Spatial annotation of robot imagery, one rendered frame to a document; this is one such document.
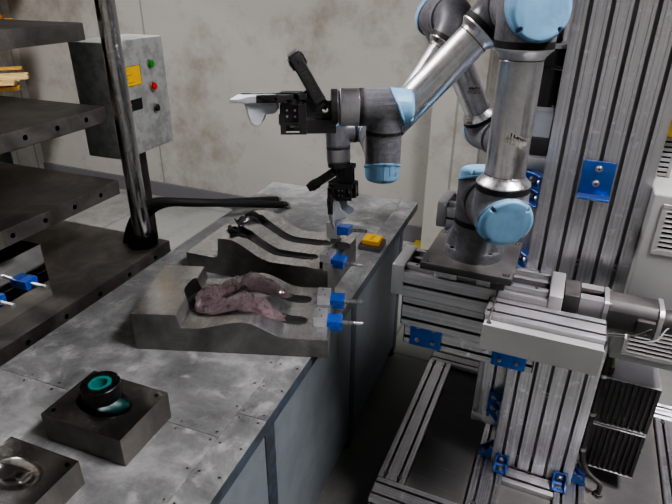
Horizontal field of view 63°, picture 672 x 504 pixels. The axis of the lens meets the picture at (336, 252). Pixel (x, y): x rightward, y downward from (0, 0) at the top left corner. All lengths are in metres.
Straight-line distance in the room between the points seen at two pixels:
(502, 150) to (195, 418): 0.87
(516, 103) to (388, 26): 2.54
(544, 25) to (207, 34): 3.36
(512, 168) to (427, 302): 0.46
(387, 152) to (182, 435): 0.73
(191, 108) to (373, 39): 1.55
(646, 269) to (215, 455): 1.09
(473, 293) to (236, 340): 0.61
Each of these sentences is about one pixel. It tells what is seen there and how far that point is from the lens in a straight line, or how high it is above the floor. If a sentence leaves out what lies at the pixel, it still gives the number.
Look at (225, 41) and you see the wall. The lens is 4.20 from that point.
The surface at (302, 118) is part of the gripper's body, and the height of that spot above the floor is 1.42.
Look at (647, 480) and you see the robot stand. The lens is 2.20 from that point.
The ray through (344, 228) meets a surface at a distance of 1.79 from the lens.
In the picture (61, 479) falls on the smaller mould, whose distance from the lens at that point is 1.18.
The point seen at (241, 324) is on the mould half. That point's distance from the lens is 1.41.
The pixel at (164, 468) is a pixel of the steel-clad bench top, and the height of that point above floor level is 0.80.
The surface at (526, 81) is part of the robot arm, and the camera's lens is 1.17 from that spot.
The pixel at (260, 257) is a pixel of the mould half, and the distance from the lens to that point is 1.73.
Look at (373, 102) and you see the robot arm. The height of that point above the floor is 1.45.
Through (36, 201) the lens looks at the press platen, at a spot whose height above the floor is 1.04.
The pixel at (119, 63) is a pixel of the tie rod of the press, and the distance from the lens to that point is 1.94.
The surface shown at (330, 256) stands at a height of 0.92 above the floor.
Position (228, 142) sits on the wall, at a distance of 4.35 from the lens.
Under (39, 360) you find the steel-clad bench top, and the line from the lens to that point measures 1.60.
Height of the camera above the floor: 1.67
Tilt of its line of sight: 26 degrees down
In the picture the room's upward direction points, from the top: 1 degrees clockwise
